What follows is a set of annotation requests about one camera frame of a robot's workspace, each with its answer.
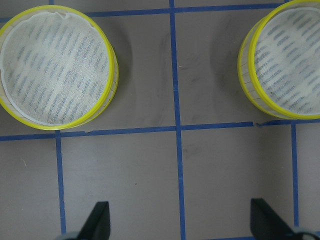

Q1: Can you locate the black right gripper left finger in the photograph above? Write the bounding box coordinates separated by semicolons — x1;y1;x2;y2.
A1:
77;201;111;240

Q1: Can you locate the white steamer cloth liner upper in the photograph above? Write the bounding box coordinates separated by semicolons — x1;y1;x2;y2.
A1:
254;7;320;116

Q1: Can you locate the white steamer cloth liner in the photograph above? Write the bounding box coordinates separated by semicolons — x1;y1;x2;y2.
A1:
254;7;320;116
0;11;111;126

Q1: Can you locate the yellow steamer basket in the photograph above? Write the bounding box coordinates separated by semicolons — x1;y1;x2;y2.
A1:
0;5;119;130
237;0;320;120

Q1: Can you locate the white steamer cloth liner lower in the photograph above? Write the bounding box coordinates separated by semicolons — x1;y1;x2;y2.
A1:
0;11;111;126

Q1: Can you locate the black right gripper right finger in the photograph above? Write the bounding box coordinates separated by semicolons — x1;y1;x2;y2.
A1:
250;198;300;240

